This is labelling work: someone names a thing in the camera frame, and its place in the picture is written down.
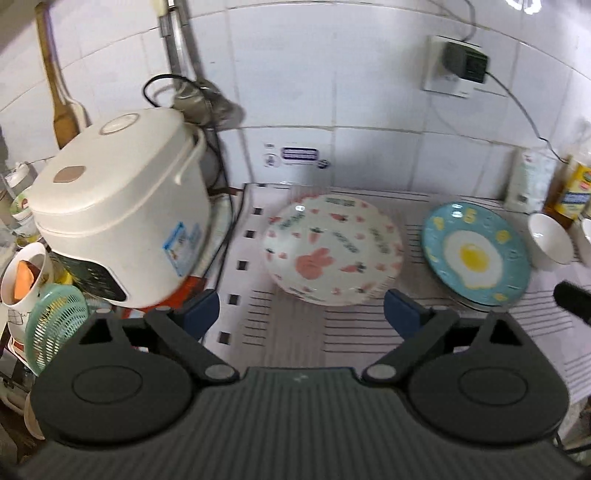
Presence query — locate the white bowl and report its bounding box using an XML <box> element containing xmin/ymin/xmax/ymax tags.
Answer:
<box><xmin>574</xmin><ymin>218</ymin><xmax>591</xmax><ymax>268</ymax></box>
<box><xmin>527</xmin><ymin>213</ymin><xmax>574</xmax><ymax>271</ymax></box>

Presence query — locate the blue fried egg plate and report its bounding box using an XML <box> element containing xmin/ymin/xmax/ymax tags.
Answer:
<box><xmin>421</xmin><ymin>201</ymin><xmax>531</xmax><ymax>308</ymax></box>

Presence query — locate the pink rabbit pattern plate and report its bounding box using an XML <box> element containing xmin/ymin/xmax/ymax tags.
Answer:
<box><xmin>263</xmin><ymin>193</ymin><xmax>404</xmax><ymax>307</ymax></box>

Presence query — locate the striped table mat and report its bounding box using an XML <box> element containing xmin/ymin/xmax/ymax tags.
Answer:
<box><xmin>204</xmin><ymin>184</ymin><xmax>590</xmax><ymax>402</ymax></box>

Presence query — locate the cooking wine bottle yellow label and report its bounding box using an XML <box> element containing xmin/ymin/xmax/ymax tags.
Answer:
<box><xmin>543</xmin><ymin>152</ymin><xmax>590</xmax><ymax>229</ymax></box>

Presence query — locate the white rice cooker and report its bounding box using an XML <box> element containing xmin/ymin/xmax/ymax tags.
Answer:
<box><xmin>27</xmin><ymin>108</ymin><xmax>211</xmax><ymax>309</ymax></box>

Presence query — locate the white salt bag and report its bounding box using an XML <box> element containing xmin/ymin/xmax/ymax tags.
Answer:
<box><xmin>504</xmin><ymin>149</ymin><xmax>557</xmax><ymax>214</ymax></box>

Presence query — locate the green plastic strainer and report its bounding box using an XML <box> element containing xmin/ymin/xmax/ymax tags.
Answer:
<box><xmin>24</xmin><ymin>284</ymin><xmax>89</xmax><ymax>376</ymax></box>

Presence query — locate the white utensil cup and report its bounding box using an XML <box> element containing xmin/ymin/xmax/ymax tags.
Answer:
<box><xmin>1</xmin><ymin>242</ymin><xmax>54</xmax><ymax>344</ymax></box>

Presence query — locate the wooden spatula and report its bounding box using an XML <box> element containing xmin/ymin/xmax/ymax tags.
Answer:
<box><xmin>35</xmin><ymin>1</ymin><xmax>89</xmax><ymax>149</ymax></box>

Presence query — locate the black power adapter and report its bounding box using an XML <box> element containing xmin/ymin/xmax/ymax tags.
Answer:
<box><xmin>442</xmin><ymin>42</ymin><xmax>489</xmax><ymax>84</ymax></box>

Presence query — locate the small wall label sticker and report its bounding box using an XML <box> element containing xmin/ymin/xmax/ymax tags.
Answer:
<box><xmin>263</xmin><ymin>143</ymin><xmax>331</xmax><ymax>169</ymax></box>

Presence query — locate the black power cable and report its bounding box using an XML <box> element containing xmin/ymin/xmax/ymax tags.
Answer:
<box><xmin>424</xmin><ymin>0</ymin><xmax>571</xmax><ymax>165</ymax></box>

